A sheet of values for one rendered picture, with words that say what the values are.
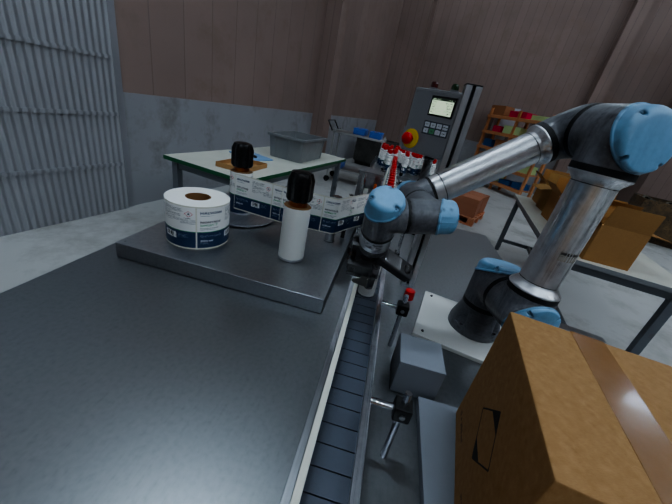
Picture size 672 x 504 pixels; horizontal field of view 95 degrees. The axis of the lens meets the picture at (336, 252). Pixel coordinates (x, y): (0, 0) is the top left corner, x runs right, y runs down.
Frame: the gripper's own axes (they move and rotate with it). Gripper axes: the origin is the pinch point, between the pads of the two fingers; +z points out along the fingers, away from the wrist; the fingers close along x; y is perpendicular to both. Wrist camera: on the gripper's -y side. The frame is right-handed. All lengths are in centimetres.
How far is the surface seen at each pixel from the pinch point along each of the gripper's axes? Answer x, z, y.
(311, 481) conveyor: 47, -21, 3
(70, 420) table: 50, -17, 44
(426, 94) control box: -53, -30, -2
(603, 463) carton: 38, -43, -24
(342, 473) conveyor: 45.0, -19.7, -1.7
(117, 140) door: -146, 114, 256
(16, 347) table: 42, -12, 66
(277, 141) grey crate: -187, 106, 112
